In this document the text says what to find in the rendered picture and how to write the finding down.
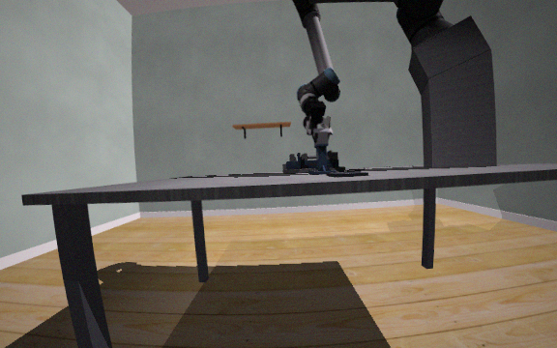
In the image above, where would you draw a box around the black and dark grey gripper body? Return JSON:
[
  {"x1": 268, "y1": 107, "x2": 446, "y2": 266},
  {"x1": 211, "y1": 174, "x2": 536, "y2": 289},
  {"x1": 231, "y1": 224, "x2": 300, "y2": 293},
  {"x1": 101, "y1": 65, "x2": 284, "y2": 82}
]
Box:
[{"x1": 304, "y1": 96, "x2": 326, "y2": 124}]

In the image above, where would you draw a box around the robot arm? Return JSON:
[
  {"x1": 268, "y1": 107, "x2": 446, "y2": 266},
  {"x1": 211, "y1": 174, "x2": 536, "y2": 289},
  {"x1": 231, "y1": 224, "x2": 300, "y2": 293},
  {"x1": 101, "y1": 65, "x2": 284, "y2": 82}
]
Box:
[{"x1": 292, "y1": 0, "x2": 453, "y2": 113}]

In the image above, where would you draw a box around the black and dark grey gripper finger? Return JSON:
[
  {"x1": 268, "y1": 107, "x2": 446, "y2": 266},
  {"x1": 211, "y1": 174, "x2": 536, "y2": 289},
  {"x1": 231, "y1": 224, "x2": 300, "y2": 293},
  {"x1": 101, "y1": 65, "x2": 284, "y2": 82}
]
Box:
[
  {"x1": 320, "y1": 116, "x2": 333, "y2": 134},
  {"x1": 303, "y1": 118, "x2": 312, "y2": 135}
]

